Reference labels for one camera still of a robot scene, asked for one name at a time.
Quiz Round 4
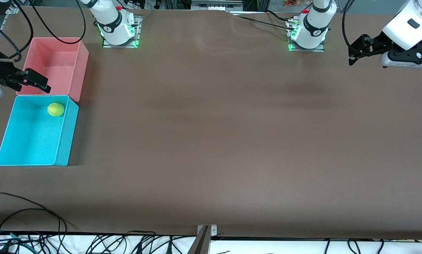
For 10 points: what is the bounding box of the grey metal bar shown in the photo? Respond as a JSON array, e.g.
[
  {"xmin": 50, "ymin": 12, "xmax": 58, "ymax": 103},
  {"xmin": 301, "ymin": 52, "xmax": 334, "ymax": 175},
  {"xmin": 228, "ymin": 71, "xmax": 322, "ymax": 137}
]
[{"xmin": 187, "ymin": 226, "xmax": 211, "ymax": 254}]

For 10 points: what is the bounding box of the teal cable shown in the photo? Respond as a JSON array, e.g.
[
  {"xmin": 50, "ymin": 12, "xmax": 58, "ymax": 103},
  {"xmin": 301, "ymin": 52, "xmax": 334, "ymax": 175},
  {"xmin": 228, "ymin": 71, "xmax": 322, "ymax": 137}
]
[{"xmin": 0, "ymin": 229, "xmax": 31, "ymax": 247}]

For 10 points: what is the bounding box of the yellow-green tennis ball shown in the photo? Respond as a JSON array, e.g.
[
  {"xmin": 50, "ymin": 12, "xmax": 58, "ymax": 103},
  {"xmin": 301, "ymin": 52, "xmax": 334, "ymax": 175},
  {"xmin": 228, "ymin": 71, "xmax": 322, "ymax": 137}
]
[{"xmin": 47, "ymin": 102, "xmax": 65, "ymax": 117}]

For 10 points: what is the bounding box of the blue plastic bin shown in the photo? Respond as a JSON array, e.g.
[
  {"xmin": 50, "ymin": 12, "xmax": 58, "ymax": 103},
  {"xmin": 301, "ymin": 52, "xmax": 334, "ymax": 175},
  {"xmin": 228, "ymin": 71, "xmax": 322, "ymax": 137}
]
[{"xmin": 0, "ymin": 95, "xmax": 79, "ymax": 167}]

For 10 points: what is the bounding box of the grey metal box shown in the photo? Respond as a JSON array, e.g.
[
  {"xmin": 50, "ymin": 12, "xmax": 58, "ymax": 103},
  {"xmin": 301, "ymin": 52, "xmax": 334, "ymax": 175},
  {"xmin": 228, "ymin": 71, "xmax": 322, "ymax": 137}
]
[{"xmin": 191, "ymin": 0, "xmax": 243, "ymax": 11}]

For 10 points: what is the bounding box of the pink plastic bin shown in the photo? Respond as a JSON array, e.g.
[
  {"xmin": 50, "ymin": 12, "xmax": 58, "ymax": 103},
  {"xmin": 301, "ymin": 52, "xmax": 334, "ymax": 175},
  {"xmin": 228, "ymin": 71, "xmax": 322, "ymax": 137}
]
[{"xmin": 16, "ymin": 37, "xmax": 90, "ymax": 103}]

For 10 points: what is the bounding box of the long looping black cable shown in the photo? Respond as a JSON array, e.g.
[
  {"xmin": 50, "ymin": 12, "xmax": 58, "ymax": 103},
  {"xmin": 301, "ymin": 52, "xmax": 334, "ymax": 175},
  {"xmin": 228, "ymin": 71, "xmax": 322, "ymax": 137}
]
[{"xmin": 0, "ymin": 192, "xmax": 75, "ymax": 244}]

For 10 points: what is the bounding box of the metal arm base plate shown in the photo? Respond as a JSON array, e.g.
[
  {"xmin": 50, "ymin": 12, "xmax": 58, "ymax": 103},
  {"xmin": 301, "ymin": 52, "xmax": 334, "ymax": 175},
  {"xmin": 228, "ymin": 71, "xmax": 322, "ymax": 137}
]
[
  {"xmin": 102, "ymin": 15, "xmax": 141, "ymax": 48},
  {"xmin": 287, "ymin": 18, "xmax": 325, "ymax": 53}
]

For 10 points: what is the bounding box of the small aluminium bracket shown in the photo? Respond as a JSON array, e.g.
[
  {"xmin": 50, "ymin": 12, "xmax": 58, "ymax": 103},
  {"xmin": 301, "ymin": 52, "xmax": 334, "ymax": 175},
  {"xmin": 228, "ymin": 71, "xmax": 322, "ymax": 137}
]
[{"xmin": 197, "ymin": 224, "xmax": 218, "ymax": 236}]

